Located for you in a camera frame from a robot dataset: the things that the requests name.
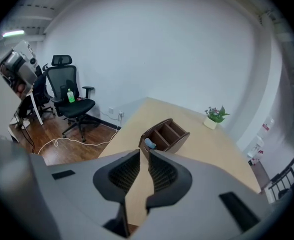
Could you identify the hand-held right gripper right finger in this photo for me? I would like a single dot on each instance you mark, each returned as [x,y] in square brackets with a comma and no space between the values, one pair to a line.
[171,184]

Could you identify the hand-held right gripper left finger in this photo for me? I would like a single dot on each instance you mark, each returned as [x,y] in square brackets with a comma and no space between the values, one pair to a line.
[116,184]

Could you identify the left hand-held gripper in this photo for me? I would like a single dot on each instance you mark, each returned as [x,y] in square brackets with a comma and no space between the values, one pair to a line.
[19,61]

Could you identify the light blue utility knife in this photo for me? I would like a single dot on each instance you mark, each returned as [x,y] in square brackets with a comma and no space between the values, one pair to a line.
[148,142]

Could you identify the person's left hand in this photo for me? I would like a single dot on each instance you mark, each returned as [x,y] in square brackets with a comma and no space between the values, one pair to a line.
[20,88]

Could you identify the ceiling tube light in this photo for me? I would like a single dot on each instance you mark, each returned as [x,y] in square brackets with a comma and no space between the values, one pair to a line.
[13,33]

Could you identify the black office chair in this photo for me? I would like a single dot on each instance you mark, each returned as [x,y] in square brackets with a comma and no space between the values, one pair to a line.
[42,97]

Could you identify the brown wooden desk organizer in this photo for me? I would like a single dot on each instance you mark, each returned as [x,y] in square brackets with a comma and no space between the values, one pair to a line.
[176,140]

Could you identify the wooden table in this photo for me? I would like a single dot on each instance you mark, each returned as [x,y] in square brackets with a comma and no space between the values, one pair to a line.
[211,146]

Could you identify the green drink bottle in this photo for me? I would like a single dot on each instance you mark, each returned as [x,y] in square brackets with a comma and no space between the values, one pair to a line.
[71,96]

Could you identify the black mesh office chair headrest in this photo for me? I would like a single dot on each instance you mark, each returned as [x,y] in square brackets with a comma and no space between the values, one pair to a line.
[73,106]

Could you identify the small dark red object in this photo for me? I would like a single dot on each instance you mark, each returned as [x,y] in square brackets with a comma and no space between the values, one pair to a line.
[81,99]

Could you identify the small potted plant white pot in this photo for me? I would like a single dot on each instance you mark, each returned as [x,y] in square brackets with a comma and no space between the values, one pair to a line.
[210,122]

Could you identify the white boxes red labels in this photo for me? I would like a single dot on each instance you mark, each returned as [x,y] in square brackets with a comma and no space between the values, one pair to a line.
[260,144]

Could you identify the black slatted chair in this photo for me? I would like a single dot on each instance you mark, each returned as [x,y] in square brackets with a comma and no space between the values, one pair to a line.
[285,179]

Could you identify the white wall charger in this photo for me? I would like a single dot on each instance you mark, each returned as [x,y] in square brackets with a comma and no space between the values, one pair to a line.
[121,114]

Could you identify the white wall socket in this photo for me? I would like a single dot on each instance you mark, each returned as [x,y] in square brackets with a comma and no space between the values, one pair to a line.
[111,109]

